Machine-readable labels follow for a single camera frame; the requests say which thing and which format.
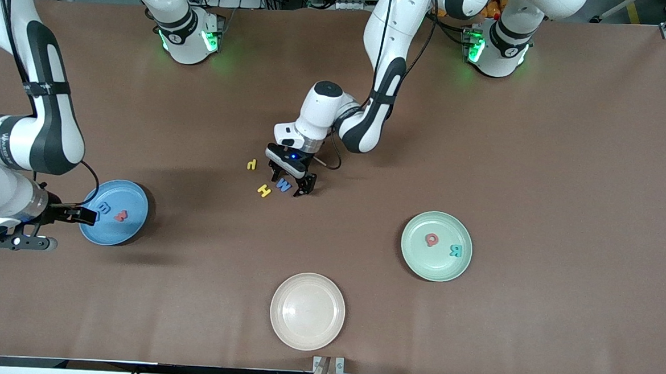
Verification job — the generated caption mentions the green plate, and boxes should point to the green plate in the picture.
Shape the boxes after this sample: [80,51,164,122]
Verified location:
[400,209,475,284]

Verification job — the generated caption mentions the blue plate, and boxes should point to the blue plate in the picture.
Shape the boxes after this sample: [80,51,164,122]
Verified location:
[77,177,151,249]

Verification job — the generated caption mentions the beige plate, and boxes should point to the beige plate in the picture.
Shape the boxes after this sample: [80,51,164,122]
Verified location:
[268,270,348,354]

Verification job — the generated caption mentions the orange snack packets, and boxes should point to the orange snack packets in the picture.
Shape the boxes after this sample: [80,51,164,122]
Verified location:
[482,0,508,20]

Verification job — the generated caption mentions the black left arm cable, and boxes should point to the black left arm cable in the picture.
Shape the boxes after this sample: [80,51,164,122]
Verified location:
[311,0,439,175]

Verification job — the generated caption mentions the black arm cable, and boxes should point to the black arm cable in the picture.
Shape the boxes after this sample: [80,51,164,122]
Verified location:
[311,0,439,175]
[0,0,110,207]

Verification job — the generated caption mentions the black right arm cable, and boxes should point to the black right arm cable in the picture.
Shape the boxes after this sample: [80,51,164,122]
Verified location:
[0,0,110,207]

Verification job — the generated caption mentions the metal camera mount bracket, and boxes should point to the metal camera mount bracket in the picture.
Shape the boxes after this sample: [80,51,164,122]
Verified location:
[307,355,346,374]

